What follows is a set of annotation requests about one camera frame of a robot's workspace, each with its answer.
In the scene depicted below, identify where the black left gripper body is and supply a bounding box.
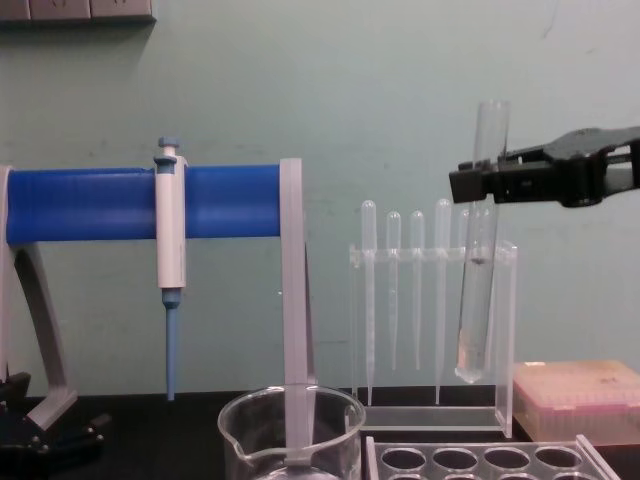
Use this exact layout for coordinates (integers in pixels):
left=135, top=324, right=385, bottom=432
left=0, top=399, right=51, bottom=480

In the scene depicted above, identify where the clear glass test tube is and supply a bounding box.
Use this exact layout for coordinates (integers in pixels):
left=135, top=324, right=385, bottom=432
left=453, top=99, right=512, bottom=386

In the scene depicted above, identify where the short clear transfer pipette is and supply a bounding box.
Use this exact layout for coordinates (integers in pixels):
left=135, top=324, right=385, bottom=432
left=474, top=206, right=495, bottom=262
left=458, top=208, right=473, bottom=262

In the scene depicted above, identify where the long clear transfer pipette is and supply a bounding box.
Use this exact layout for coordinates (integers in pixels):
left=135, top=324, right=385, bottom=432
left=434, top=197, right=452, bottom=405

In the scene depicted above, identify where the clear acrylic pipette rack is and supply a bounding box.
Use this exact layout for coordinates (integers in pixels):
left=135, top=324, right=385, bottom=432
left=348, top=239, right=520, bottom=439

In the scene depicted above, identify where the clear glass beaker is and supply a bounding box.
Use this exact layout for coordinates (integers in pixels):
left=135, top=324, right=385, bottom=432
left=217, top=383, right=367, bottom=480

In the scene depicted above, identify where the blue and grey pipette stand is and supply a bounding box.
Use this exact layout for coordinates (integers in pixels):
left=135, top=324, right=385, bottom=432
left=0, top=157, right=321, bottom=469

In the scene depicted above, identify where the white and blue micropipette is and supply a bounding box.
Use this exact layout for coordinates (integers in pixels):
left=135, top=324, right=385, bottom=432
left=153, top=136, right=190, bottom=402

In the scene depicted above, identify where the pink pipette tip box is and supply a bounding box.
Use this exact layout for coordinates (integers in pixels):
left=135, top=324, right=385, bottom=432
left=512, top=359, right=640, bottom=444

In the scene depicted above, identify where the clear acrylic test tube rack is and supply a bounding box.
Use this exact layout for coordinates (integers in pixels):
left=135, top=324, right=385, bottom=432
left=364, top=433, right=622, bottom=480

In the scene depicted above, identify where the white wall socket panel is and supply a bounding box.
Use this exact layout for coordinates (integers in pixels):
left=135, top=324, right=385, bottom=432
left=0, top=0, right=157, bottom=24

